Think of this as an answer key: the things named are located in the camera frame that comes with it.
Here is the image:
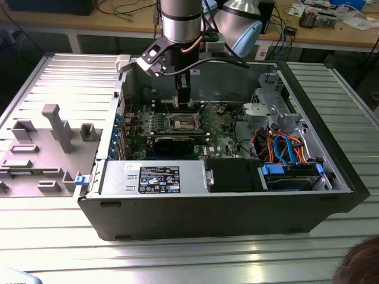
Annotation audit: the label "CPU socket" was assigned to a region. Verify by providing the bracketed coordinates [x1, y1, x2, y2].
[168, 113, 198, 133]

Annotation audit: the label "pale rounded device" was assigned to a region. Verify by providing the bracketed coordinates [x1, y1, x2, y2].
[0, 267, 41, 284]

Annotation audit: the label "silver CPU chip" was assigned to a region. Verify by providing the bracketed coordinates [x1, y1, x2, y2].
[172, 95, 195, 109]

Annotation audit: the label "person's brown haired head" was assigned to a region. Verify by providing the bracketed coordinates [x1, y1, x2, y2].
[333, 236, 379, 284]

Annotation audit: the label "blue flat cable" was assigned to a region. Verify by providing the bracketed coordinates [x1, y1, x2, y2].
[272, 134, 287, 164]
[284, 136, 298, 165]

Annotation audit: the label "beige plastic case latch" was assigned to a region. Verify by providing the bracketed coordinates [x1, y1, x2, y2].
[114, 54, 133, 73]

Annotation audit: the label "black drive bay box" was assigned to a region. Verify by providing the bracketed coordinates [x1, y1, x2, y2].
[205, 159, 261, 193]

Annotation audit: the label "hard disk in blue carrier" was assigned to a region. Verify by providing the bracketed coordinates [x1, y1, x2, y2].
[256, 162, 325, 192]

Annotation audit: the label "black and white wrist camera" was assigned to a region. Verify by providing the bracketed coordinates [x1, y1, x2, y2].
[204, 29, 226, 51]

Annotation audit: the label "black tower box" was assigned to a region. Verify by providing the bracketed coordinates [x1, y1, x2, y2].
[259, 0, 276, 34]

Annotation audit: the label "wooden workbench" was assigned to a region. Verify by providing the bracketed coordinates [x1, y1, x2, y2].
[0, 0, 379, 54]

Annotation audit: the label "white papers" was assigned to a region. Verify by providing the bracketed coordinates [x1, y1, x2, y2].
[340, 16, 375, 31]

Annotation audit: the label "black camera cable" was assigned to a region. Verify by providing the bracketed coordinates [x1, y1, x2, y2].
[161, 57, 250, 78]

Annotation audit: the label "thick black cable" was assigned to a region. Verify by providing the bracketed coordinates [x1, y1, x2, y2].
[221, 93, 256, 155]

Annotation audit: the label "black graphics card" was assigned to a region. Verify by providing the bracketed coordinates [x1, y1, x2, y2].
[153, 135, 196, 155]

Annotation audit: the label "grey power supply unit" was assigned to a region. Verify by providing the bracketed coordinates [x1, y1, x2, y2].
[99, 160, 208, 195]

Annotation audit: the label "blue box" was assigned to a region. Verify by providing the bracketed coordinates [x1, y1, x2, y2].
[330, 0, 367, 9]

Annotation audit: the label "silver metal drive cage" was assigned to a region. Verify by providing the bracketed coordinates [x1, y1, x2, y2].
[242, 72, 307, 133]

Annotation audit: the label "electronic device with coils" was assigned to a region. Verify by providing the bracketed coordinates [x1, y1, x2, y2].
[298, 7, 338, 30]

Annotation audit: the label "black open PC case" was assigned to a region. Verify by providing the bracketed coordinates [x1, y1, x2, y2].
[77, 54, 371, 242]

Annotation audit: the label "green motherboard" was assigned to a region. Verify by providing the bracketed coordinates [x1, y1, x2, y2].
[130, 102, 248, 161]

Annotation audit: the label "orange wire bundle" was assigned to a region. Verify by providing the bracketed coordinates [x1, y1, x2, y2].
[253, 130, 278, 159]
[288, 135, 310, 164]

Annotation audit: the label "grey parts rack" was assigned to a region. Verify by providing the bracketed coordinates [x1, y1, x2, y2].
[0, 103, 104, 198]

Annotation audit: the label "black monitor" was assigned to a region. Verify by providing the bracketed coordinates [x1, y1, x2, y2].
[5, 0, 93, 17]

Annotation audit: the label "thin metal locking lever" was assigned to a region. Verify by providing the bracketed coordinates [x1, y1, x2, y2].
[160, 93, 171, 115]

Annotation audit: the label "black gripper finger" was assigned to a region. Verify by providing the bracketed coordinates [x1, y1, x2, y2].
[176, 88, 192, 108]

